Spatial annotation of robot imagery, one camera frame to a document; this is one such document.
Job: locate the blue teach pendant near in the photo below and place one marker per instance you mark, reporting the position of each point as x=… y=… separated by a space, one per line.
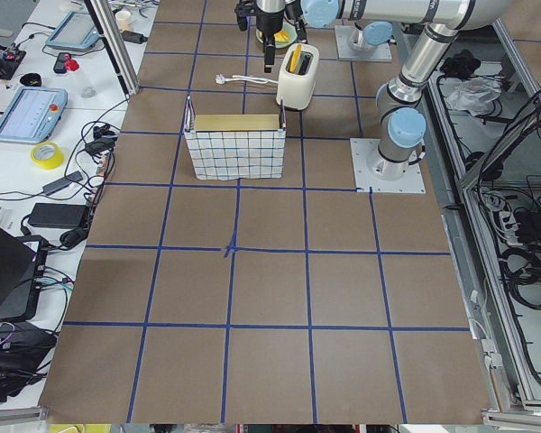
x=32 y=114

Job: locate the blue teach pendant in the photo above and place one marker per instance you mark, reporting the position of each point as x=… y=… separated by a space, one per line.
x=32 y=114
x=76 y=32

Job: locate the golden pastry on plate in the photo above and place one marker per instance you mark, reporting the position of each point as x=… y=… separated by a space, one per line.
x=281 y=37

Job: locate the yellow tape roll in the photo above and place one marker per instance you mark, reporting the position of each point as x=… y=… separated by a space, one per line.
x=47 y=155

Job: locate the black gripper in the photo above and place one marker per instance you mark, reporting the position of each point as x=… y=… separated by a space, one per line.
x=267 y=24

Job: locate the aluminium frame post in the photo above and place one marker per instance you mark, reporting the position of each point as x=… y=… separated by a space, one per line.
x=108 y=30

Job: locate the blue teach pendant far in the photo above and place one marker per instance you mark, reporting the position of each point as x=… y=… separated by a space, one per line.
x=76 y=32

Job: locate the yellow bread slice in toaster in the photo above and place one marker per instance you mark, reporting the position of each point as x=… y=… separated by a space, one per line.
x=294 y=58

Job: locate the grid-patterned wire basket with wood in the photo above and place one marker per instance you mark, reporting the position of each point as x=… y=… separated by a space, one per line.
x=232 y=147

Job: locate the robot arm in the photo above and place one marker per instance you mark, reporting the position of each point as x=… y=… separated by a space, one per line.
x=403 y=127
x=370 y=42

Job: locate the white two-slot toaster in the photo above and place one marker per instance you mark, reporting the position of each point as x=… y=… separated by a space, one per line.
x=295 y=90

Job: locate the light green round plate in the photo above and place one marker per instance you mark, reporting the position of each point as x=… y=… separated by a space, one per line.
x=292 y=35

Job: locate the black power adapter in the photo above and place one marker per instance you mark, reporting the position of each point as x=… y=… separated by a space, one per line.
x=53 y=215

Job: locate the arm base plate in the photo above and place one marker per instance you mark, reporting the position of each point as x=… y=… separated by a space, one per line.
x=343 y=51
x=373 y=174

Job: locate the black laptop computer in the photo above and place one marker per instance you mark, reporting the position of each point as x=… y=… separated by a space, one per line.
x=22 y=260

